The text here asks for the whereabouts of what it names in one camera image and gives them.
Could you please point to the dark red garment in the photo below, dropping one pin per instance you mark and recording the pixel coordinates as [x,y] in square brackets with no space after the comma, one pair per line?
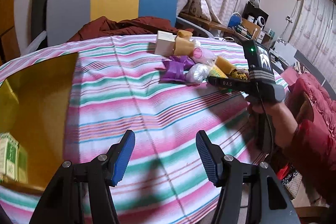
[144,25]

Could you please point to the amber storage box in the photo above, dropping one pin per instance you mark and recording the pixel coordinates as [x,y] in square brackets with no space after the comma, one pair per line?
[34,104]

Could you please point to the person right hand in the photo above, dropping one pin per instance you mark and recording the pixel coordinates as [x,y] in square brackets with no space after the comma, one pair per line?
[283,120]

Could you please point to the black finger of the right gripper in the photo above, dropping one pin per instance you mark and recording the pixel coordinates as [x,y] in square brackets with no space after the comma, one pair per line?
[230,83]

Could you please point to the white plastic bag ball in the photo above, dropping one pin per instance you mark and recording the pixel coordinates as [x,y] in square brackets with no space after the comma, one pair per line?
[197,73]

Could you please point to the cream wooden block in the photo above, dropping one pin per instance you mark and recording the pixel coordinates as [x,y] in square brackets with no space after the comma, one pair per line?
[165,43]

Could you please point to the pink capped plastic packet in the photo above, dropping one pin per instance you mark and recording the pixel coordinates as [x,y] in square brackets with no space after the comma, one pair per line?
[203,56]

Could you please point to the wooden wardrobe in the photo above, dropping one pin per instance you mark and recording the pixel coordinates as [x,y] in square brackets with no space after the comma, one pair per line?
[9,44]

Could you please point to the small tan sponge block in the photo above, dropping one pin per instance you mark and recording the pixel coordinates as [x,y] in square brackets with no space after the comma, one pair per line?
[184,34]

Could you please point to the grey yellow blue chair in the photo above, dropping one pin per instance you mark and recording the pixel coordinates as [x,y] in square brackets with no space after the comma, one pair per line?
[65,17]

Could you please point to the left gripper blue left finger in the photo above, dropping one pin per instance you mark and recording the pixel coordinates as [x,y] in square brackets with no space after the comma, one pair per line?
[118,158]

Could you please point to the black rolled mat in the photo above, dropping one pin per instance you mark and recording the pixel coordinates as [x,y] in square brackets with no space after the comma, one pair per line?
[38,17]

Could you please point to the red quilted sleeve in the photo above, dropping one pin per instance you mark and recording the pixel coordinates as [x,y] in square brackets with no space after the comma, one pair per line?
[312,150]

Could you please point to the yellow green cracker packet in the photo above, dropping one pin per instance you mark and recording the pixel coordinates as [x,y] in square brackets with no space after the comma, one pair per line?
[215,71]

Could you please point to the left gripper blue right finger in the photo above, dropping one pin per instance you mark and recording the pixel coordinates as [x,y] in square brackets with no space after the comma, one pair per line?
[211,157]

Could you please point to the purple snack wrapper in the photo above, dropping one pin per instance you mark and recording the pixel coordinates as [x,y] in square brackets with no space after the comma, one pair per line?
[175,69]

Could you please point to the cluttered wooden desk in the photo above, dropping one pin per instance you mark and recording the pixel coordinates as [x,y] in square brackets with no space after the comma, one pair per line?
[244,30]

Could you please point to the striped pink green tablecloth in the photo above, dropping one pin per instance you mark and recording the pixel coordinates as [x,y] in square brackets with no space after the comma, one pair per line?
[116,87]

